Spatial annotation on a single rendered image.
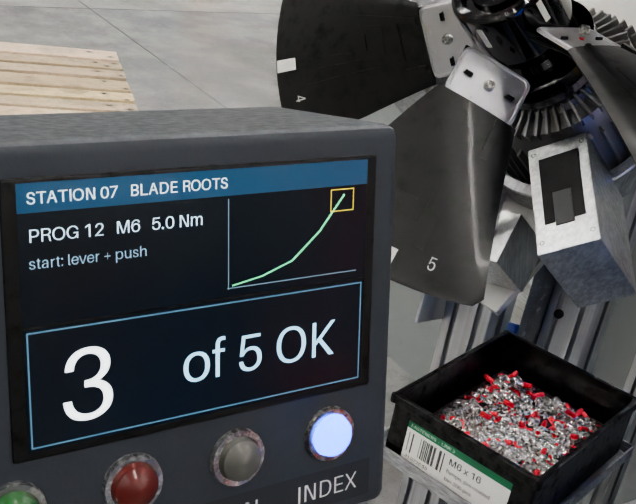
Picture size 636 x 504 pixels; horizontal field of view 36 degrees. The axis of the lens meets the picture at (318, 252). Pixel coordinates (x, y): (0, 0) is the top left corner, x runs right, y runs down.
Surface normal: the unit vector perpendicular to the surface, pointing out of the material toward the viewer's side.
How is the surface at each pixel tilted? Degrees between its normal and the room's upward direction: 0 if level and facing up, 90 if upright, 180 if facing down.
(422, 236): 47
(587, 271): 121
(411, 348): 90
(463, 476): 90
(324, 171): 75
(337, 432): 71
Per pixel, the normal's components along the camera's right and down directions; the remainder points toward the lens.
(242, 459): 0.52, 0.14
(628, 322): -0.83, 0.11
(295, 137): 0.52, -0.18
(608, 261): -0.04, 0.83
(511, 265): 0.70, 0.21
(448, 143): 0.11, -0.22
